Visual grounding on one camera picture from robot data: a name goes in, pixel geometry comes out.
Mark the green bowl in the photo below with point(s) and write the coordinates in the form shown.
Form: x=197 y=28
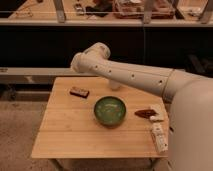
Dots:
x=110 y=111

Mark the brown whiteboard eraser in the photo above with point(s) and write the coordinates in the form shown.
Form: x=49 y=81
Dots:
x=79 y=92

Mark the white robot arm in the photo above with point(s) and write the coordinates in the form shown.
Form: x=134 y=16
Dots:
x=190 y=136

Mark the translucent plastic cup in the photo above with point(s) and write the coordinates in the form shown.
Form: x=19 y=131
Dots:
x=113 y=85

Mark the brown snack packet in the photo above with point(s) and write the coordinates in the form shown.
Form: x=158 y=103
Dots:
x=145 y=113

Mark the small white object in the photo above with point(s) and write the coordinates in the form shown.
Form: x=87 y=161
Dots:
x=159 y=116

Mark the white remote control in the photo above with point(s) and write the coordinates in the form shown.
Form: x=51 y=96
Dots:
x=159 y=138

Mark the wooden shelf with clutter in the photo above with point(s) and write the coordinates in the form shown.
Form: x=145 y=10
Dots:
x=130 y=13

